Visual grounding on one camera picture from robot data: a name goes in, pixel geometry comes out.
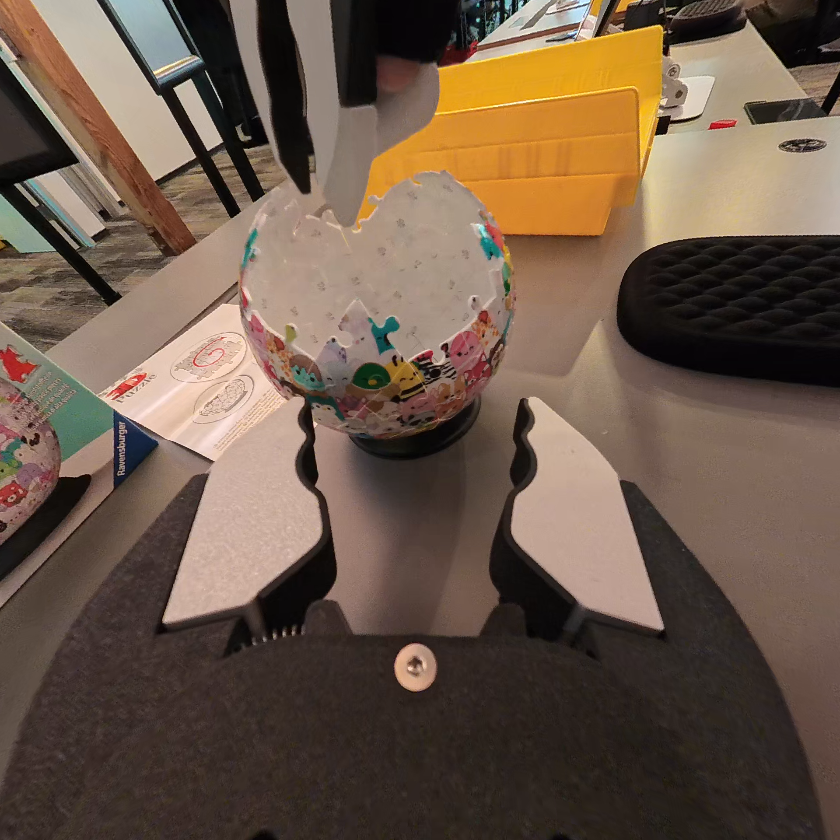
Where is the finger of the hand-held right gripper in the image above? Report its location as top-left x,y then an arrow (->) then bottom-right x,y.
314,62 -> 442,229
258,0 -> 316,196

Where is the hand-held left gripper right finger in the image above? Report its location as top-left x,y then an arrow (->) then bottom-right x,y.
491,395 -> 665,636

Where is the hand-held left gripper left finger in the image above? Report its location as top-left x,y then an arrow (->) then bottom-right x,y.
161,395 -> 337,632

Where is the colourful puzzle ball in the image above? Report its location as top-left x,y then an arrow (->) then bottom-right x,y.
239,169 -> 518,439

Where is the yellow plastic bin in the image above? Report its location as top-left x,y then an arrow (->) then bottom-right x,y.
357,25 -> 665,236

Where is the printed puzzle box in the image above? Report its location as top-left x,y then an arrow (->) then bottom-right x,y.
0,322 -> 160,608

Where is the person's right hand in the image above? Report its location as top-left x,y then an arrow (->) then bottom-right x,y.
376,54 -> 425,95

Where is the black easel whiteboard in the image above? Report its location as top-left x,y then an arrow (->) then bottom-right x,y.
98,0 -> 266,217

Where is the white instruction sheet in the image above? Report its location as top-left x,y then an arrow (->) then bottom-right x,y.
98,303 -> 290,460

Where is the black side table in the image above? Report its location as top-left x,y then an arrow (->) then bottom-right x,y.
0,59 -> 122,306

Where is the black wrist rest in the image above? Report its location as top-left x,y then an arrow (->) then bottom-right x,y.
617,235 -> 840,388

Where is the white monitor stand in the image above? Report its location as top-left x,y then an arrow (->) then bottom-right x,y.
658,56 -> 716,122

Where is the black phone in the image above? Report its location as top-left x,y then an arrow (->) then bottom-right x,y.
745,98 -> 829,124

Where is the wooden post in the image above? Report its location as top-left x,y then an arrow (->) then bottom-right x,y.
0,0 -> 198,257

